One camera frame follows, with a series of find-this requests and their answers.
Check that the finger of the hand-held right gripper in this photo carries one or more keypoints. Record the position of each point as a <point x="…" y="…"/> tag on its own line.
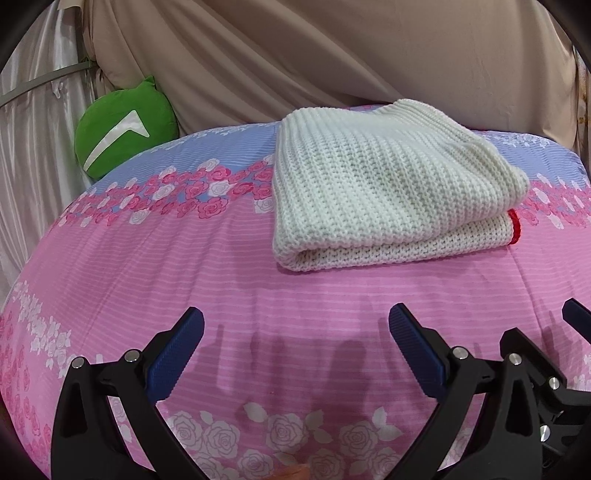
<point x="579" y="311"/>
<point x="561" y="397"/>

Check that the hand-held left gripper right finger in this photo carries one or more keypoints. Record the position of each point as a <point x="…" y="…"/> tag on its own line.
<point x="415" y="350"/>

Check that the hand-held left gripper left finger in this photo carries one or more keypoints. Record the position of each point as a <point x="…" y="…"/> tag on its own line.
<point x="178" y="357"/>

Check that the white red navy knitted sweater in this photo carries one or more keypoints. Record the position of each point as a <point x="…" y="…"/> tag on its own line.
<point x="378" y="184"/>

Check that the pink and blue floral bedsheet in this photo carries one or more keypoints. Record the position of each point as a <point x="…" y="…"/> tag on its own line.
<point x="184" y="277"/>

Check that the pale satin curtain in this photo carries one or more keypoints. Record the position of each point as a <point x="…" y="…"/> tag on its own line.
<point x="32" y="175"/>

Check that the green cushion with white mark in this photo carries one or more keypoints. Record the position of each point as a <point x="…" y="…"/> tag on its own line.
<point x="111" y="124"/>

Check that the grey curved metal rod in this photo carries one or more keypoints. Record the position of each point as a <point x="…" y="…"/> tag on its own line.
<point x="41" y="83"/>

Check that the beige draped cloth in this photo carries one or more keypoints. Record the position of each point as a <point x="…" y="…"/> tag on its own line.
<point x="300" y="50"/>

